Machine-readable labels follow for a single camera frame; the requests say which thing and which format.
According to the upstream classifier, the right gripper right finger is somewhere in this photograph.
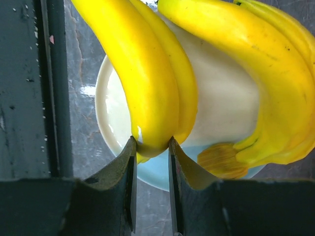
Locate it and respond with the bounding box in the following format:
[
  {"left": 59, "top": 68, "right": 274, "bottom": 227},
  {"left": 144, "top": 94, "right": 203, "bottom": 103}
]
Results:
[{"left": 168, "top": 138, "right": 219, "bottom": 235}]

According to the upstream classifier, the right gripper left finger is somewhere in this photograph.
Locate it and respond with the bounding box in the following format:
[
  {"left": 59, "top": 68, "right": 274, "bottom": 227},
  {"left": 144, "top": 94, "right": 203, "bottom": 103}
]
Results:
[{"left": 84, "top": 136, "right": 137, "bottom": 234}]

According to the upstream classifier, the yellow banana bunch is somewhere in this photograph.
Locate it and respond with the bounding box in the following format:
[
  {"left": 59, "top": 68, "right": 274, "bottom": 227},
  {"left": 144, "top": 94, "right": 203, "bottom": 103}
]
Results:
[
  {"left": 73, "top": 0, "right": 198, "bottom": 163},
  {"left": 157, "top": 0, "right": 315, "bottom": 179}
]

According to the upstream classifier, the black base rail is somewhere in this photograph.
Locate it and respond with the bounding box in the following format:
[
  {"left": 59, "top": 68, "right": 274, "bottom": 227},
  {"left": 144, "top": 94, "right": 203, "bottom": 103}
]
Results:
[{"left": 0, "top": 0, "right": 73, "bottom": 179}]

